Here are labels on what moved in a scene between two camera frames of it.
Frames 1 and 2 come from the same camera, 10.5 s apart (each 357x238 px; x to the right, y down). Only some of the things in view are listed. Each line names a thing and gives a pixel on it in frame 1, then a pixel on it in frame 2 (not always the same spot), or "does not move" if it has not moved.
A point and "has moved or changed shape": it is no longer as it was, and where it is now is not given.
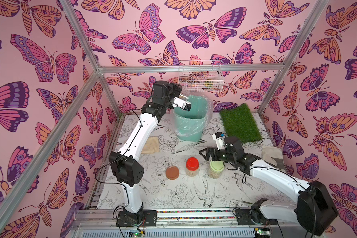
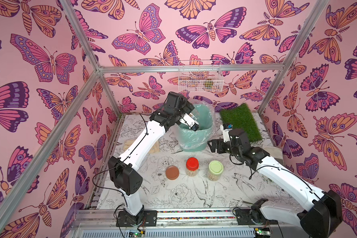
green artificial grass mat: x=238 y=122 does not move
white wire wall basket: x=201 y=76 does not move
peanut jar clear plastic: x=183 y=97 has moved or changed shape
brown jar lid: x=172 y=172 does not move
